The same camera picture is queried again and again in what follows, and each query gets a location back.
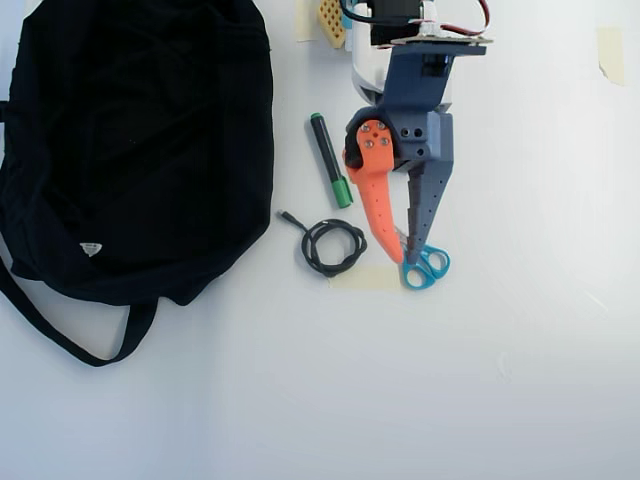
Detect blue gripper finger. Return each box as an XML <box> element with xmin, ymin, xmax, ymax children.
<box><xmin>403</xmin><ymin>159</ymin><xmax>454</xmax><ymax>264</ymax></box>

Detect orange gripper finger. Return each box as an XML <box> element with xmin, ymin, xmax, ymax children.
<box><xmin>342</xmin><ymin>118</ymin><xmax>406</xmax><ymax>265</ymax></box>

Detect blue grey gripper body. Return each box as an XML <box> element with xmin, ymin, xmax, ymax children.
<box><xmin>343</xmin><ymin>43</ymin><xmax>489</xmax><ymax>171</ymax></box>

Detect teal white robot base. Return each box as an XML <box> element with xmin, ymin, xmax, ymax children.
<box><xmin>341</xmin><ymin>0</ymin><xmax>374</xmax><ymax>29</ymax></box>

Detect black fabric bag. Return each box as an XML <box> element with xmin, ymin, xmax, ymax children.
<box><xmin>0</xmin><ymin>0</ymin><xmax>275</xmax><ymax>369</ymax></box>

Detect black marker with green cap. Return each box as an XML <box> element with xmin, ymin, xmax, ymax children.
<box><xmin>308</xmin><ymin>112</ymin><xmax>355</xmax><ymax>210</ymax></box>

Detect wide masking tape strip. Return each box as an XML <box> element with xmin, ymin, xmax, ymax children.
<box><xmin>328</xmin><ymin>266</ymin><xmax>404</xmax><ymax>291</ymax></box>

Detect yellow perforated block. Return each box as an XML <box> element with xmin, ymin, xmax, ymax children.
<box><xmin>317</xmin><ymin>0</ymin><xmax>350</xmax><ymax>50</ymax></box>

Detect narrow masking tape strip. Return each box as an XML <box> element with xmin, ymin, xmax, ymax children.
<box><xmin>295</xmin><ymin>0</ymin><xmax>320</xmax><ymax>43</ymax></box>

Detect torn masking tape piece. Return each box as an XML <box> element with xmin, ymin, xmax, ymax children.
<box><xmin>596</xmin><ymin>27</ymin><xmax>627</xmax><ymax>87</ymax></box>

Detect camera circuit board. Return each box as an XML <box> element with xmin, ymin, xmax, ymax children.
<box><xmin>389</xmin><ymin>34</ymin><xmax>494</xmax><ymax>49</ymax></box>

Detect scissors with teal handles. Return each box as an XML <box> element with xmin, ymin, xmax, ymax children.
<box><xmin>394</xmin><ymin>224</ymin><xmax>451</xmax><ymax>290</ymax></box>

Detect coiled black cable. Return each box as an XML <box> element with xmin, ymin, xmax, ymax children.
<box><xmin>277</xmin><ymin>209</ymin><xmax>370</xmax><ymax>279</ymax></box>

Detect red white servo wire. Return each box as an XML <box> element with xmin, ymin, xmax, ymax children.
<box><xmin>407</xmin><ymin>0</ymin><xmax>495</xmax><ymax>39</ymax></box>

